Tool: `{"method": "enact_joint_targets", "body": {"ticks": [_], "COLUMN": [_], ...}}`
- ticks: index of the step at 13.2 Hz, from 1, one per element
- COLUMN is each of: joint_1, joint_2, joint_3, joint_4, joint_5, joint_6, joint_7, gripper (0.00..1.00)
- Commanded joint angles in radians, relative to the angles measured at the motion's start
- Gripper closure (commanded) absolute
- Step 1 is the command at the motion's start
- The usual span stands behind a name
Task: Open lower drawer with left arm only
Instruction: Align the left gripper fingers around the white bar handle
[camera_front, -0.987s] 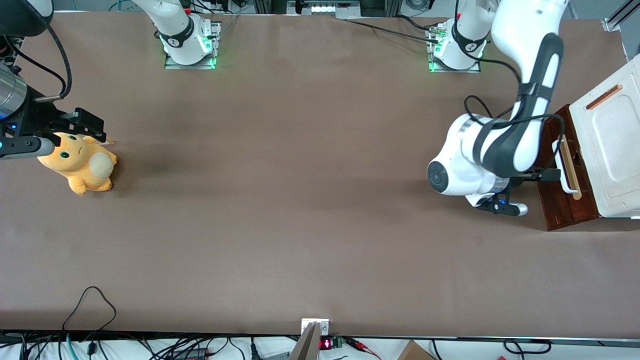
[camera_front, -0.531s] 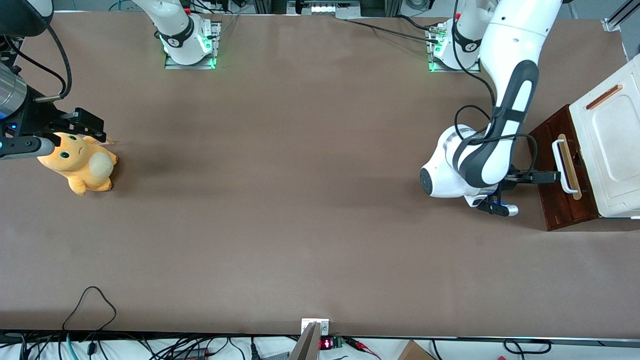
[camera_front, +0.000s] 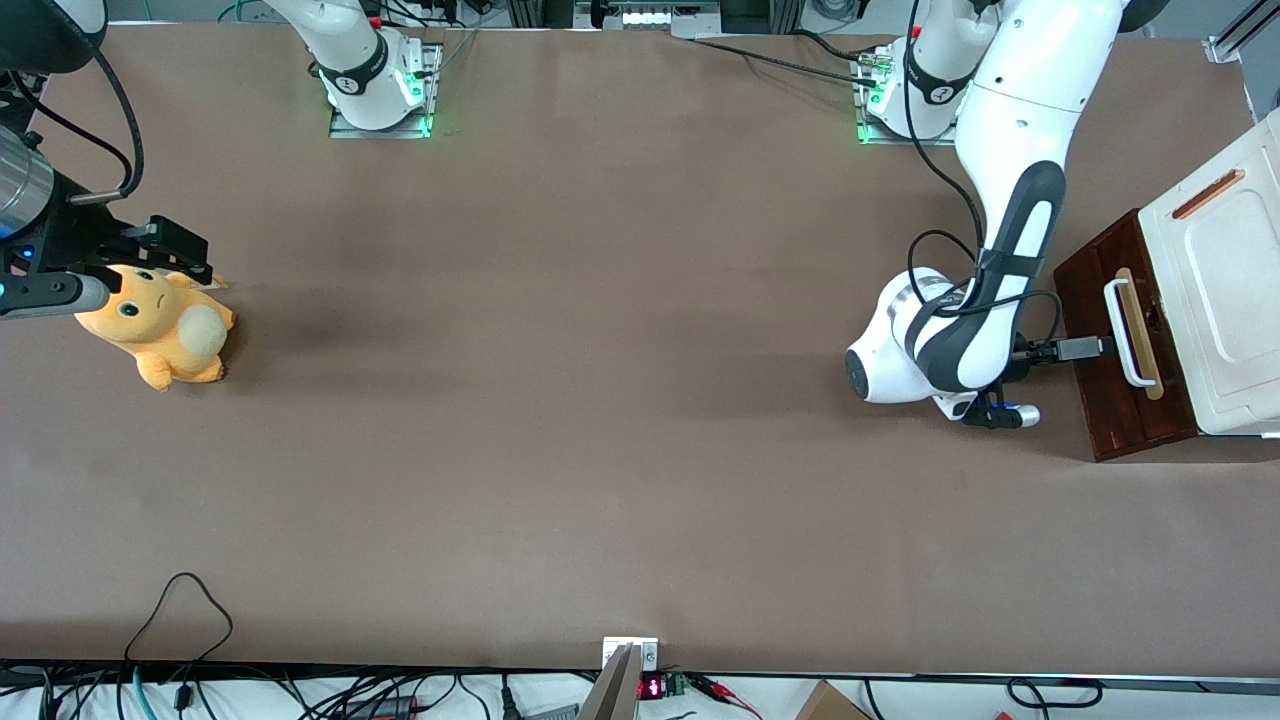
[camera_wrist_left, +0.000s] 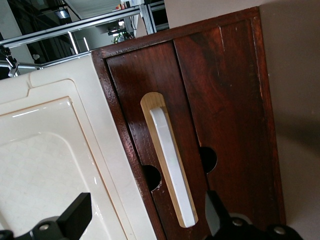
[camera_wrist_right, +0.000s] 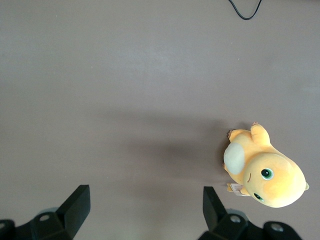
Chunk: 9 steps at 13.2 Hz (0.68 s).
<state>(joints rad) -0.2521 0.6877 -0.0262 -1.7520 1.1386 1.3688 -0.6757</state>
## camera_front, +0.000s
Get brown cardboard box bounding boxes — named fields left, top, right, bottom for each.
left=795, top=680, right=871, bottom=720

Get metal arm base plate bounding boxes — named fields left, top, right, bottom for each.
left=852, top=48, right=966, bottom=147
left=328, top=42, right=444, bottom=140

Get white drawer handle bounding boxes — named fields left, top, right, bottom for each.
left=1103, top=278, right=1161, bottom=389

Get white drawer cabinet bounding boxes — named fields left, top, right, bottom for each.
left=1095, top=108, right=1280, bottom=463

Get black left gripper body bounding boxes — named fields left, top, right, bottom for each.
left=1003, top=338, right=1059, bottom=387

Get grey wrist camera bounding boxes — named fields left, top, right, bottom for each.
left=0, top=272, right=111, bottom=321
left=962, top=392, right=1042, bottom=431

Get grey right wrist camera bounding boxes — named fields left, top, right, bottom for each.
left=0, top=272, right=111, bottom=321

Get orange plush toy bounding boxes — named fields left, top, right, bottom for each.
left=73, top=262, right=237, bottom=393

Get long black table cable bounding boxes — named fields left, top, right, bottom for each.
left=690, top=38, right=879, bottom=85

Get grey metal mount bar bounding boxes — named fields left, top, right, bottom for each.
left=578, top=645, right=641, bottom=720

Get tan wooden handle strip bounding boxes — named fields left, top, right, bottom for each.
left=1114, top=267, right=1167, bottom=401

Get white mount bracket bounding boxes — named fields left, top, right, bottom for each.
left=603, top=637, right=661, bottom=673

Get thin black looped cable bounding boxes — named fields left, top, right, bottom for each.
left=125, top=572, right=235, bottom=663

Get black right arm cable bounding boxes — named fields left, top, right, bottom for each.
left=68, top=45, right=146, bottom=206

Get aluminium frame profile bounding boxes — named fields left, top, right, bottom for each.
left=1205, top=0, right=1280, bottom=66

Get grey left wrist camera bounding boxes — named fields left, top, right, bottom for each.
left=962, top=392, right=1042, bottom=431

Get brown wooden drawer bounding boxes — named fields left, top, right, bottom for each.
left=1053, top=208, right=1201, bottom=461

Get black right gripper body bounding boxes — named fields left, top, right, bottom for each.
left=0, top=178, right=151, bottom=288

